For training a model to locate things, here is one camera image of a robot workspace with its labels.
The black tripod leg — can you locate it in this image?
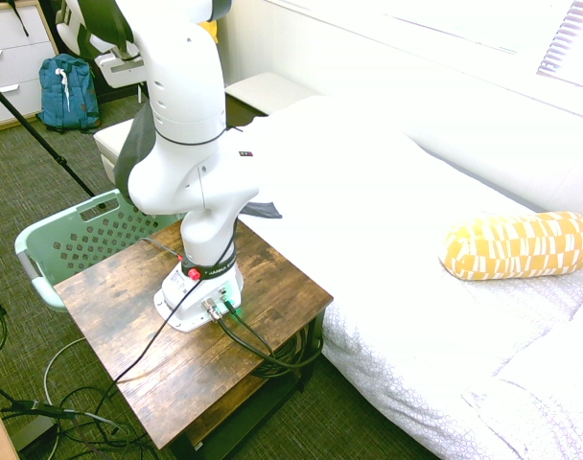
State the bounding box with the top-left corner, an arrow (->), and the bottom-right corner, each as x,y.
0,71 -> 108,211

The light grey floor cable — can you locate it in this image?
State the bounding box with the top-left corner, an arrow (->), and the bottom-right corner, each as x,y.
41,334 -> 89,408

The thick robot base cable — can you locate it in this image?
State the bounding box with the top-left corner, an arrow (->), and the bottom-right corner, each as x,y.
223,297 -> 324,371
205,306 -> 321,380

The rustic wooden side table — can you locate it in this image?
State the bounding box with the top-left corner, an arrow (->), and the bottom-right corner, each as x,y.
54,218 -> 335,460

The white quilted blanket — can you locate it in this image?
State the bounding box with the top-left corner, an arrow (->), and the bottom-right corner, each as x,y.
252,95 -> 583,460

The black power adapter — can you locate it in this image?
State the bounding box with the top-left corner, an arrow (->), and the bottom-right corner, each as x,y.
1,400 -> 77,452

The white black office chair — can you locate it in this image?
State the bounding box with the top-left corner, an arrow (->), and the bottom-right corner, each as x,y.
55,0 -> 147,90

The red stop button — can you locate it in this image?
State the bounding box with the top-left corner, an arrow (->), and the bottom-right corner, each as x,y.
178,257 -> 202,283

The white drawer dresser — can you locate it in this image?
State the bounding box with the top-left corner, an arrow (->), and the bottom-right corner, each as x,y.
0,0 -> 60,133

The yellow patterned bolster pillow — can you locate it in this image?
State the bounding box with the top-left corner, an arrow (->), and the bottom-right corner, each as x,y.
438,211 -> 583,282

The black bag strap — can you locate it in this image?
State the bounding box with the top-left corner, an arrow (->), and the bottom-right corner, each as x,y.
3,0 -> 31,38

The green plastic laundry basket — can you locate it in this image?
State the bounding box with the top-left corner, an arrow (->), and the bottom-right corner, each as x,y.
13,188 -> 185,312

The thin black cable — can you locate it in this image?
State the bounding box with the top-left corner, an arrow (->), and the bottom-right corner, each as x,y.
56,275 -> 204,432

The window blind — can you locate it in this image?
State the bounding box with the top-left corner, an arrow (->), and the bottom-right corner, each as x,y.
535,0 -> 583,92

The blue backpack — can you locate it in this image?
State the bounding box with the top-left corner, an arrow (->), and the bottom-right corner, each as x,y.
36,53 -> 101,134

